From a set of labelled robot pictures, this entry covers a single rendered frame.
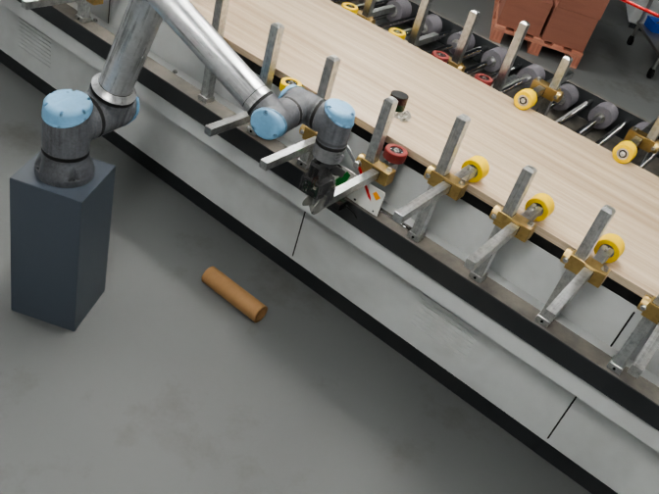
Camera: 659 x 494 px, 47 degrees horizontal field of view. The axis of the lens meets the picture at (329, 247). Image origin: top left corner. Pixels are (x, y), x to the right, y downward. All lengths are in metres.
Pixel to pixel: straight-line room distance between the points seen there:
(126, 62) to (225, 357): 1.15
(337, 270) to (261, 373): 0.55
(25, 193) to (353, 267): 1.27
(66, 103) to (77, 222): 0.39
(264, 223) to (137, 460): 1.21
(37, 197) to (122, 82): 0.46
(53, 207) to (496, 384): 1.71
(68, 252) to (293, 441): 1.01
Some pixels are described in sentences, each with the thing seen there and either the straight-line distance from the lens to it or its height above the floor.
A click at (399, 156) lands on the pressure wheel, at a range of 2.56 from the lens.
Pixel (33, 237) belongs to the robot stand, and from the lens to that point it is 2.74.
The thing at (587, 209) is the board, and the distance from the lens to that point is 2.73.
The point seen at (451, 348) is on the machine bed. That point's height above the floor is 0.21.
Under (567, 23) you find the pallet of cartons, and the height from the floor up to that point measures 0.33.
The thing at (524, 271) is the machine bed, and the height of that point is 0.69.
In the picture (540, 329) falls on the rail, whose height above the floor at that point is 0.69.
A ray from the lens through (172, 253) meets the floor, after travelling 3.31.
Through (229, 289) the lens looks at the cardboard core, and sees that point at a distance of 3.08.
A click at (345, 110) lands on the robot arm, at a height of 1.19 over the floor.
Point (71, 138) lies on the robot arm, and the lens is 2.52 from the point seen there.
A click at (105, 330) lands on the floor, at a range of 2.95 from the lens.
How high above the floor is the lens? 2.13
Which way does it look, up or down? 37 degrees down
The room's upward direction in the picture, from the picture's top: 18 degrees clockwise
